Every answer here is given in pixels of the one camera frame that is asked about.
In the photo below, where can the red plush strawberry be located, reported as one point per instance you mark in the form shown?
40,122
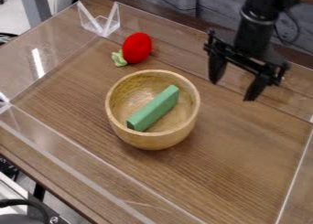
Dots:
135,50

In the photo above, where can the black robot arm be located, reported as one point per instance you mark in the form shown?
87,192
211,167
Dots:
247,49

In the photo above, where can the clear acrylic corner bracket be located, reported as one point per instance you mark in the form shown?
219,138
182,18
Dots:
103,26

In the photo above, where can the wooden bowl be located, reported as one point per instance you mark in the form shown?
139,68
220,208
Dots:
132,91

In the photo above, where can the green rectangular block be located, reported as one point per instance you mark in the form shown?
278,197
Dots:
153,110

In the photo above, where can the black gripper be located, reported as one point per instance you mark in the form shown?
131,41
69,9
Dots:
267,66

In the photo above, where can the black metal bracket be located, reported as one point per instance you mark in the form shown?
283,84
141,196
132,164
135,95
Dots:
34,214

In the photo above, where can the grey post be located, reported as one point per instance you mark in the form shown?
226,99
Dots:
37,11

